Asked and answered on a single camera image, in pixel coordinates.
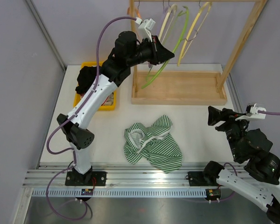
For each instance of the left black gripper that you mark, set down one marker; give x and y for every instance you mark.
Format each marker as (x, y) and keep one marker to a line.
(163, 53)

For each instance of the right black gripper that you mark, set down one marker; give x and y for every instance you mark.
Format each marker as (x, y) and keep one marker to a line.
(214, 115)

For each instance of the green hanger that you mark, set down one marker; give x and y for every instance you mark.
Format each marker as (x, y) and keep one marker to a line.
(181, 13)

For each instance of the purple hanger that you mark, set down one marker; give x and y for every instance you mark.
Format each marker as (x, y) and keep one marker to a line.
(166, 6)

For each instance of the cream hanger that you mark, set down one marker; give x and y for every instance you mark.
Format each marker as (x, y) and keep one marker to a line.
(166, 23)

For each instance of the orange hanger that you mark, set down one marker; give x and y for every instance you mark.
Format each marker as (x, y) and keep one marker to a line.
(132, 10)

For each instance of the green white striped tank top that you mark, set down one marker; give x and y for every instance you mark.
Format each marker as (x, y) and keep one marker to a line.
(153, 143)

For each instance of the yellow hanger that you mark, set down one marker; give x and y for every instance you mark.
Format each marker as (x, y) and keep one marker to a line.
(194, 29)

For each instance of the red white striped tank top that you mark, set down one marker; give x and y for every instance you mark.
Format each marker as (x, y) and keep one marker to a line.
(109, 100)

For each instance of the black tank top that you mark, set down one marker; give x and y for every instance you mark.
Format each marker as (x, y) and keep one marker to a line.
(85, 79)

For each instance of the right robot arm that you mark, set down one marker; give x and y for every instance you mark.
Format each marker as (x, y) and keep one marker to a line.
(252, 147)

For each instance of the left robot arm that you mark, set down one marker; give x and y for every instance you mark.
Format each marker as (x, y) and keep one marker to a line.
(127, 52)

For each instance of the wooden clothes rack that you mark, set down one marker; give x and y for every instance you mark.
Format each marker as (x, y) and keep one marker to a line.
(190, 87)

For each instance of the yellow plastic bin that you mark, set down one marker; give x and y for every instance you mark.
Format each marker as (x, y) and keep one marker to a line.
(78, 97)

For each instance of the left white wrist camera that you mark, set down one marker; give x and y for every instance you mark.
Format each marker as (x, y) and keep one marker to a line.
(144, 29)

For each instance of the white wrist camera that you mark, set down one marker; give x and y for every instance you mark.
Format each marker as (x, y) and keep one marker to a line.
(144, 29)
(253, 112)

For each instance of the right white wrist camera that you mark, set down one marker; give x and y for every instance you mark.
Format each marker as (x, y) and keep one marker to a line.
(253, 112)

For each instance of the aluminium rail base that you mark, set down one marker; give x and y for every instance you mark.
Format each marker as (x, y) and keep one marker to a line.
(120, 181)

